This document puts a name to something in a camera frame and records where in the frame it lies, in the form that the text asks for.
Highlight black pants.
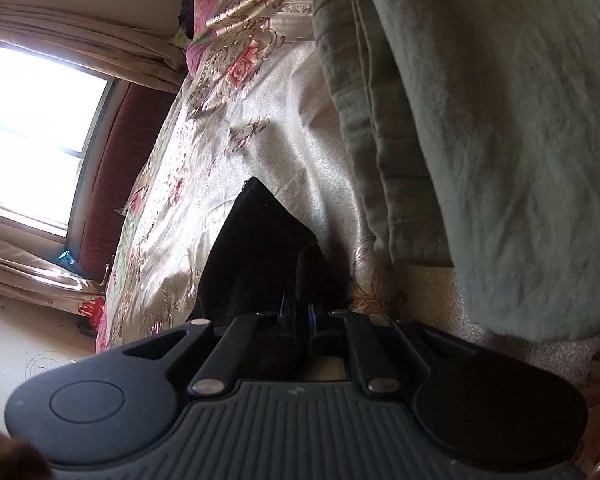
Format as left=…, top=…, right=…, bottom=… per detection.
left=187, top=178, right=348, bottom=326

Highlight red gift bag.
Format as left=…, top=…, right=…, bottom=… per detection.
left=78, top=296, right=105, bottom=330

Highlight blue bag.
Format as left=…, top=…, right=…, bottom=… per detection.
left=54, top=250, right=84, bottom=275

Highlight maroon bed headboard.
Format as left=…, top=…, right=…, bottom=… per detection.
left=78, top=84, right=175, bottom=281

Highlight floral satin bedspread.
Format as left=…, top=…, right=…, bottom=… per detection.
left=94, top=0, right=600, bottom=480

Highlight grey green folded blanket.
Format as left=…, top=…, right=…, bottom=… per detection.
left=311, top=0, right=600, bottom=341

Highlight window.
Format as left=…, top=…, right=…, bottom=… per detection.
left=0, top=41, right=116, bottom=237

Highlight beige curtain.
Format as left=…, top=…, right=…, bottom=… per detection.
left=0, top=0, right=185, bottom=314

